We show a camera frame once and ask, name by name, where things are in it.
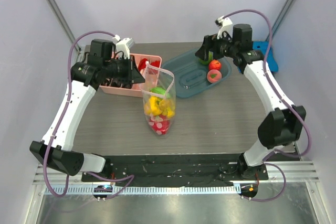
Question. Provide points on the pink divided organizer box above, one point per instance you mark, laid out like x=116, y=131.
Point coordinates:
x=135, y=90

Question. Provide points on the red fabric item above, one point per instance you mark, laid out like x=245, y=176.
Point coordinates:
x=142, y=64
x=156, y=63

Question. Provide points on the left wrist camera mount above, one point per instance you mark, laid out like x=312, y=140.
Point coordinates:
x=122, y=47

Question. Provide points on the yellow bell pepper toy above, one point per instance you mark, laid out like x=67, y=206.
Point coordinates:
x=152, y=106

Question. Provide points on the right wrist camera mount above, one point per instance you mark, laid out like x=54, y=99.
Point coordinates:
x=225, y=26

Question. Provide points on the white slotted cable duct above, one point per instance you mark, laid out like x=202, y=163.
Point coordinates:
x=97, y=189

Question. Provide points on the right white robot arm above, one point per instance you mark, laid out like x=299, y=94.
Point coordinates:
x=284, y=120

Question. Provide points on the red fabric item left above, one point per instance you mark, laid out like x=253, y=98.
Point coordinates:
x=142, y=64

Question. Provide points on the folded blue cloth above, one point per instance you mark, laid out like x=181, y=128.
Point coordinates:
x=261, y=48

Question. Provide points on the green cucumber toy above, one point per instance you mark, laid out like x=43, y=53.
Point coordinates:
x=161, y=92

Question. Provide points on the yellow banana bunch toy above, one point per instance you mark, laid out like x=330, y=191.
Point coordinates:
x=168, y=108

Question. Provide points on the clear pink zip top bag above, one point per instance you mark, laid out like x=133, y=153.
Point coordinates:
x=157, y=77

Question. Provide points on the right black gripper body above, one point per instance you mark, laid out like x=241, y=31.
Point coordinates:
x=208, y=46

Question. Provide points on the red fabric item right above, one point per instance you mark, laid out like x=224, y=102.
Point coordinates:
x=156, y=63

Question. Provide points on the red strawberry toy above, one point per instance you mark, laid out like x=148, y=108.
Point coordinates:
x=215, y=65

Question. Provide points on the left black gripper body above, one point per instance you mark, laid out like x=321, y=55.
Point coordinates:
x=119, y=69

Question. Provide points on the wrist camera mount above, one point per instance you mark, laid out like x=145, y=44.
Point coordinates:
x=122, y=47
x=225, y=26

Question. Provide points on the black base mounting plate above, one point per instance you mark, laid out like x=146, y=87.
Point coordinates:
x=181, y=169

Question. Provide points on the pink peach toy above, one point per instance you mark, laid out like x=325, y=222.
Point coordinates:
x=214, y=76

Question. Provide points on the teal plastic fruit tray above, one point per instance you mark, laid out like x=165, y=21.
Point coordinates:
x=191, y=75

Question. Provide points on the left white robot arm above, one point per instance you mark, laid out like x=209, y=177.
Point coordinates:
x=105, y=60

